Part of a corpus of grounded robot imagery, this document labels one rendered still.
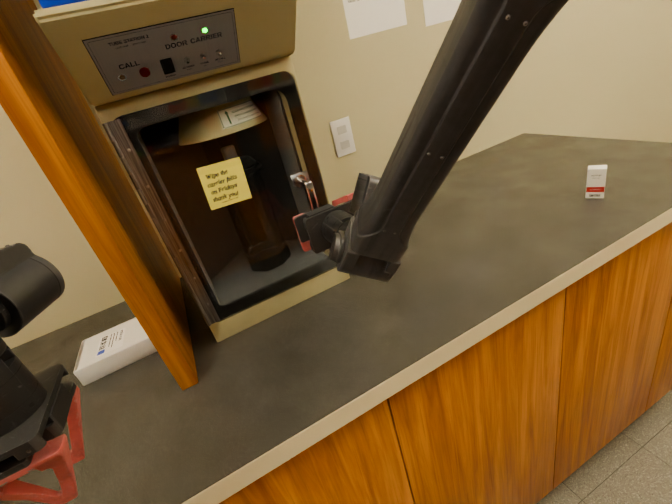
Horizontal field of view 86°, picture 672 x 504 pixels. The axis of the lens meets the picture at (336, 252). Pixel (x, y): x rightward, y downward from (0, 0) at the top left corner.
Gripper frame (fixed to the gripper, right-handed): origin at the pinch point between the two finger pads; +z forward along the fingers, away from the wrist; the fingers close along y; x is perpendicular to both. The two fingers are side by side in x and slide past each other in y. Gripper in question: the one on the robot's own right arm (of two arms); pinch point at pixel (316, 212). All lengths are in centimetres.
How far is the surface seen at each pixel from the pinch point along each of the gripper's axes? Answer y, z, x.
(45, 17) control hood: 25.7, -5.8, -35.9
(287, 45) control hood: -3.7, 2.0, -27.9
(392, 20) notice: -56, 49, -30
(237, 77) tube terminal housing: 5.0, 5.7, -25.4
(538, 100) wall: -121, 49, 11
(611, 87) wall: -169, 49, 18
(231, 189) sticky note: 12.7, 4.2, -8.6
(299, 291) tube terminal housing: 7.1, 5.2, 17.7
